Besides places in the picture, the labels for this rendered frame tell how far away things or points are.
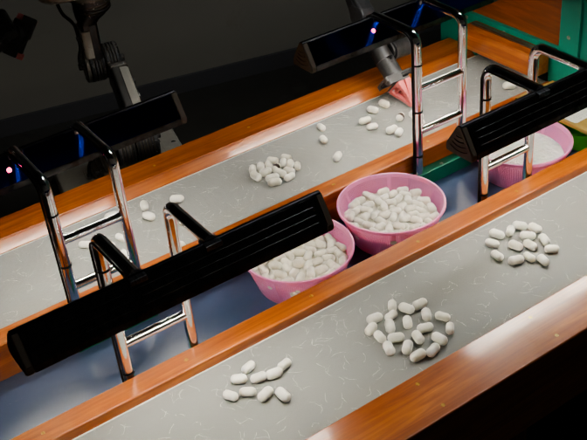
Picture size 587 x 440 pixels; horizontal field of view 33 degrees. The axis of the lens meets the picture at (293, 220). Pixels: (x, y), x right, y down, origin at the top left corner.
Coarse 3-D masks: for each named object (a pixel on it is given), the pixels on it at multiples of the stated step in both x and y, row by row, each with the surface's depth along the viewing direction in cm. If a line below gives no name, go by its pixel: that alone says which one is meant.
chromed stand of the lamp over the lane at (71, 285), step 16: (80, 128) 212; (96, 144) 206; (16, 160) 205; (112, 160) 204; (32, 176) 198; (112, 176) 206; (48, 192) 198; (48, 208) 200; (48, 224) 202; (96, 224) 209; (112, 224) 211; (128, 224) 213; (64, 240) 205; (128, 240) 215; (64, 256) 207; (128, 256) 218; (64, 272) 209; (112, 272) 216; (64, 288) 212; (144, 320) 227; (80, 352) 220
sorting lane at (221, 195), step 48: (384, 96) 293; (432, 96) 290; (288, 144) 274; (336, 144) 272; (384, 144) 270; (192, 192) 258; (240, 192) 256; (288, 192) 254; (48, 240) 246; (144, 240) 242; (192, 240) 241; (0, 288) 231; (48, 288) 230
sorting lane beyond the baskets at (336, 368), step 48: (576, 192) 244; (480, 240) 231; (576, 240) 228; (384, 288) 219; (432, 288) 218; (480, 288) 216; (528, 288) 215; (288, 336) 209; (336, 336) 208; (480, 336) 204; (192, 384) 199; (240, 384) 198; (288, 384) 197; (336, 384) 196; (384, 384) 195; (96, 432) 191; (144, 432) 190; (192, 432) 189; (240, 432) 188; (288, 432) 187
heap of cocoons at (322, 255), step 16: (320, 240) 235; (288, 256) 232; (304, 256) 231; (320, 256) 232; (336, 256) 231; (256, 272) 229; (272, 272) 229; (288, 272) 228; (304, 272) 228; (320, 272) 226
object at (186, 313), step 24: (168, 216) 187; (96, 240) 178; (168, 240) 191; (216, 240) 175; (96, 264) 183; (120, 264) 171; (192, 312) 202; (120, 336) 193; (144, 336) 197; (192, 336) 204; (120, 360) 197
